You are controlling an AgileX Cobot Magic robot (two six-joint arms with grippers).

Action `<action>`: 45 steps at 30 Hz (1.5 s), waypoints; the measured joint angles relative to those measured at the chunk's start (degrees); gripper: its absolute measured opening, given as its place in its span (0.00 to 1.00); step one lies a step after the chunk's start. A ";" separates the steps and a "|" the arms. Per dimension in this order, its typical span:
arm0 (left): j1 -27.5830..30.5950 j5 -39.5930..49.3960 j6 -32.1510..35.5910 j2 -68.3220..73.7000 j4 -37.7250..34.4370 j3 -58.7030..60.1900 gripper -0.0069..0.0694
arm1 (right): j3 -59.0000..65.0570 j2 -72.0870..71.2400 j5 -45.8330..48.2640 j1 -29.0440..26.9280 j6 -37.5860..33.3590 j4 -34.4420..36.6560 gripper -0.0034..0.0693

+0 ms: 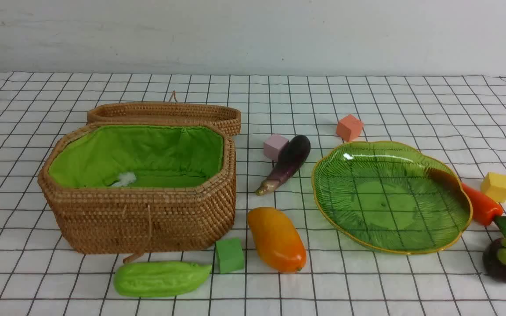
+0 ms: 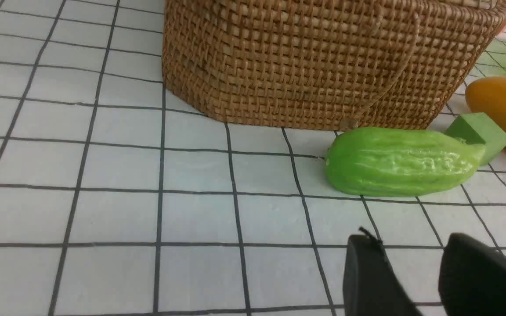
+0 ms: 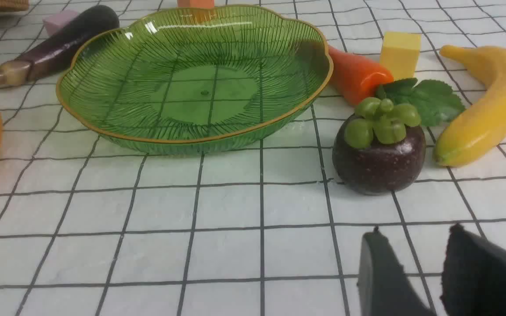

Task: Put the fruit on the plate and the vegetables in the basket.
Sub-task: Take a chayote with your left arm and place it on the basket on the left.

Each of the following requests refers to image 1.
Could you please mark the green foam cube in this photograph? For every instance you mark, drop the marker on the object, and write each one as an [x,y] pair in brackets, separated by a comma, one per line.
[230,255]

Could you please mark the orange carrot with green leaves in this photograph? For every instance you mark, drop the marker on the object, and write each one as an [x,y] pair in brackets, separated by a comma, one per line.
[484,210]

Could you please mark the woven wicker basket green lining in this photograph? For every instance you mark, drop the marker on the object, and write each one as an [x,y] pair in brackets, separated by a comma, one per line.
[138,187]

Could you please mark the orange foam cube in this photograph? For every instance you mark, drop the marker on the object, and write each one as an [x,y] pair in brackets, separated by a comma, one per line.
[349,128]

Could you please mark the woven wicker basket lid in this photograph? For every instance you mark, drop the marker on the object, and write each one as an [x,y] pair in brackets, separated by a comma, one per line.
[226,119]

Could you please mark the green bitter gourd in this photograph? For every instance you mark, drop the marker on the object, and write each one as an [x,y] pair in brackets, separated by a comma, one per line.
[160,279]

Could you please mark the yellow foam cube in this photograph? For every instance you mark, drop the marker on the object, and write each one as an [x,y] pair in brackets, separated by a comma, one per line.
[494,186]

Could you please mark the white checkered tablecloth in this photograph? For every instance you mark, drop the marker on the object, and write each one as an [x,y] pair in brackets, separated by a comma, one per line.
[460,120]

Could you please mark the orange yellow mango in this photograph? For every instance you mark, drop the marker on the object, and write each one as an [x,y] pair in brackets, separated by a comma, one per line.
[276,240]

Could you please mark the purple eggplant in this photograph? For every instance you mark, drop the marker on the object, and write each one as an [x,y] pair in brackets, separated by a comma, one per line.
[290,160]

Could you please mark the pink foam cube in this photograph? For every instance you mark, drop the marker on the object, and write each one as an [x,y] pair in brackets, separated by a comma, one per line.
[273,146]

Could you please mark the green glass leaf plate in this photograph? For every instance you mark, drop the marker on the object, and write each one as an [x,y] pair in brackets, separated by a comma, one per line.
[390,197]

